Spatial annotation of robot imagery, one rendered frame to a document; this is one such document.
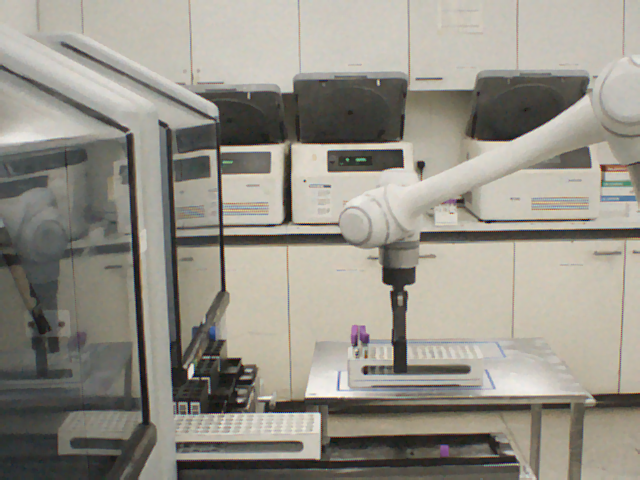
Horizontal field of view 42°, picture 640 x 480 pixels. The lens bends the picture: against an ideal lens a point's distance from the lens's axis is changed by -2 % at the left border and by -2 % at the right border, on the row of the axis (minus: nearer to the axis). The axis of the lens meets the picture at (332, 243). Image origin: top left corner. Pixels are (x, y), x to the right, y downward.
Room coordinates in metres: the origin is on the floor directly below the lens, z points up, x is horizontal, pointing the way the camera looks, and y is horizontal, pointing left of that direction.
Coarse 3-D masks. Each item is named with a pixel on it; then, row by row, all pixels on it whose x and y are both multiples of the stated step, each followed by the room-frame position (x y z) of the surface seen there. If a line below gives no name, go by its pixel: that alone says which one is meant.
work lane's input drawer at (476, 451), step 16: (464, 432) 1.50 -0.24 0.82; (480, 432) 1.49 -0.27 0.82; (496, 432) 1.49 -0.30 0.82; (336, 448) 1.47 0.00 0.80; (352, 448) 1.47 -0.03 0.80; (368, 448) 1.46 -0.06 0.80; (384, 448) 1.46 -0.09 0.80; (400, 448) 1.46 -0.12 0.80; (416, 448) 1.46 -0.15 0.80; (432, 448) 1.46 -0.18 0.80; (448, 448) 1.46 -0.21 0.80; (464, 448) 1.45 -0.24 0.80; (480, 448) 1.45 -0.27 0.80; (496, 448) 1.42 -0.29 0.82; (176, 464) 1.38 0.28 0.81; (192, 464) 1.38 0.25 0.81; (208, 464) 1.38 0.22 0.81; (224, 464) 1.38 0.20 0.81; (240, 464) 1.38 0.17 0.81; (256, 464) 1.38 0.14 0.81; (272, 464) 1.38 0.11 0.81; (288, 464) 1.38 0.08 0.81; (304, 464) 1.38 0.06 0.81; (320, 464) 1.38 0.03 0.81; (336, 464) 1.38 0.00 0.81; (352, 464) 1.38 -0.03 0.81; (368, 464) 1.38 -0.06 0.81; (384, 464) 1.38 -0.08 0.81; (400, 464) 1.38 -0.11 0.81; (416, 464) 1.38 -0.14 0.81; (432, 464) 1.38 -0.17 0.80; (448, 464) 1.38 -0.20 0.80; (464, 464) 1.38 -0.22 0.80; (480, 464) 1.38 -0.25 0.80; (496, 464) 1.38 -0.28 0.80; (512, 464) 1.37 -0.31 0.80; (528, 464) 1.48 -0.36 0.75
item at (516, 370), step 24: (312, 360) 1.97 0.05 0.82; (336, 360) 1.97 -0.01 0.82; (504, 360) 1.94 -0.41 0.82; (528, 360) 1.93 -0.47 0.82; (552, 360) 1.93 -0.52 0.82; (312, 384) 1.79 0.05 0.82; (336, 384) 1.78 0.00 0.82; (504, 384) 1.76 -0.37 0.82; (528, 384) 1.76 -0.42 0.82; (552, 384) 1.75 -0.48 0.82; (576, 384) 1.75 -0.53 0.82; (312, 408) 1.71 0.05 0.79; (576, 408) 1.69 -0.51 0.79; (576, 432) 1.69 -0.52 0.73; (576, 456) 1.69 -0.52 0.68
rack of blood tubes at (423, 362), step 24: (360, 360) 1.76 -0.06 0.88; (384, 360) 1.76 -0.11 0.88; (408, 360) 1.76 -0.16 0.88; (432, 360) 1.76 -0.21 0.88; (456, 360) 1.75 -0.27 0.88; (480, 360) 1.75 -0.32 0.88; (360, 384) 1.76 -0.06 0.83; (384, 384) 1.76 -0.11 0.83; (408, 384) 1.76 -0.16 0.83; (432, 384) 1.76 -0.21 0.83; (456, 384) 1.76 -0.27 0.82; (480, 384) 1.75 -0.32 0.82
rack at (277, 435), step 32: (192, 416) 1.49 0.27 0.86; (224, 416) 1.48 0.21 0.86; (256, 416) 1.48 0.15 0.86; (288, 416) 1.48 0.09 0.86; (320, 416) 1.47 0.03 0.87; (192, 448) 1.42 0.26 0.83; (224, 448) 1.45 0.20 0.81; (256, 448) 1.46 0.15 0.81; (288, 448) 1.46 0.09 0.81; (320, 448) 1.40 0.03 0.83
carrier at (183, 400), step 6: (192, 384) 1.62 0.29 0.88; (186, 390) 1.59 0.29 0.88; (192, 390) 1.59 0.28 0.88; (180, 396) 1.55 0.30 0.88; (186, 396) 1.55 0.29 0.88; (180, 402) 1.54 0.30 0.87; (186, 402) 1.54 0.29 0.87; (180, 408) 1.54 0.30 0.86; (186, 408) 1.54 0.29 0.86; (180, 414) 1.54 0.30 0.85; (186, 414) 1.54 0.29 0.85
